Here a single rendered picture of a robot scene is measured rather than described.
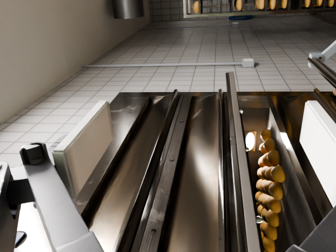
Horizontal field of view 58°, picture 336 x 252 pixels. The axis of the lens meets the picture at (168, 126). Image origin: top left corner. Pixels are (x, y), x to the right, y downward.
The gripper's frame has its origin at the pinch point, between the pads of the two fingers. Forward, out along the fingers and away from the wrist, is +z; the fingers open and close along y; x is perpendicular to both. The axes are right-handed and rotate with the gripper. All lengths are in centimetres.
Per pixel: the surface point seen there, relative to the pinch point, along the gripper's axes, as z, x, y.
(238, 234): 31, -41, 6
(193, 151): 91, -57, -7
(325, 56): 89, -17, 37
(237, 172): 54, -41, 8
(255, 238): 30, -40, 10
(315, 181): 71, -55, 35
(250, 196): 43, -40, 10
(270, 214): 101, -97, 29
